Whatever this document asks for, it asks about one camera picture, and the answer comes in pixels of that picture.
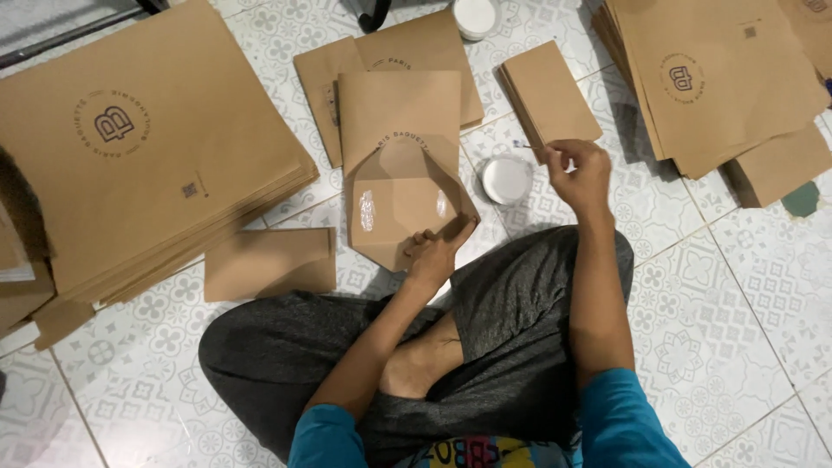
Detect person's right hand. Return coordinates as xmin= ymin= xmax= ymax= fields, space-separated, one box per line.
xmin=543 ymin=138 xmax=615 ymax=216

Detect green scrap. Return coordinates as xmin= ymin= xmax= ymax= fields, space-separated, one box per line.
xmin=780 ymin=181 xmax=822 ymax=219

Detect black object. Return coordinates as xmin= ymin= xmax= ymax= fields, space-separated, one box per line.
xmin=356 ymin=0 xmax=393 ymax=34

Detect person's bare foot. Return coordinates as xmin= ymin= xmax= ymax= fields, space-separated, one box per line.
xmin=379 ymin=311 xmax=466 ymax=400

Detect person's left hand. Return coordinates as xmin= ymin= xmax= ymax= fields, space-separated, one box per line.
xmin=403 ymin=215 xmax=480 ymax=291

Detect brown card insert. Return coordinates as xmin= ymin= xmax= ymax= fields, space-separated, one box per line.
xmin=204 ymin=227 xmax=338 ymax=304

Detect brown paper bag with glue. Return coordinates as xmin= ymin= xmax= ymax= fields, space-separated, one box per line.
xmin=337 ymin=70 xmax=482 ymax=273

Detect slanted stack of printed brown sheets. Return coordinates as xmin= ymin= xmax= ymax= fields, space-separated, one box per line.
xmin=590 ymin=0 xmax=832 ymax=181

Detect person's blue shirt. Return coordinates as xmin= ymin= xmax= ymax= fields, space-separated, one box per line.
xmin=287 ymin=367 xmax=691 ymax=468

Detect plain brown paper pieces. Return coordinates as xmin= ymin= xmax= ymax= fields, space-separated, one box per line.
xmin=723 ymin=122 xmax=832 ymax=209

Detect pile of folded brown bags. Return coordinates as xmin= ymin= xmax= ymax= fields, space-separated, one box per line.
xmin=293 ymin=9 xmax=486 ymax=169

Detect dark metal bar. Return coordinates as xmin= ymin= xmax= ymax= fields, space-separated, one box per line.
xmin=0 ymin=0 xmax=171 ymax=70

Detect white glue lid dish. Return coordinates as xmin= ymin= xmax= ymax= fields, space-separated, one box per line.
xmin=480 ymin=154 xmax=536 ymax=207

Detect white glue tub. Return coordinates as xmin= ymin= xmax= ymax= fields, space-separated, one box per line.
xmin=452 ymin=0 xmax=502 ymax=42

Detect person's grey trousers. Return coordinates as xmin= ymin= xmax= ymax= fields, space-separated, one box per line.
xmin=198 ymin=224 xmax=635 ymax=466

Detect stack of small brown cards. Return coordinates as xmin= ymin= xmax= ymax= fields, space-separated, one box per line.
xmin=498 ymin=40 xmax=604 ymax=165

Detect large stack of printed brown sheets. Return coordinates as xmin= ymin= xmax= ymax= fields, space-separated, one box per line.
xmin=0 ymin=0 xmax=320 ymax=306

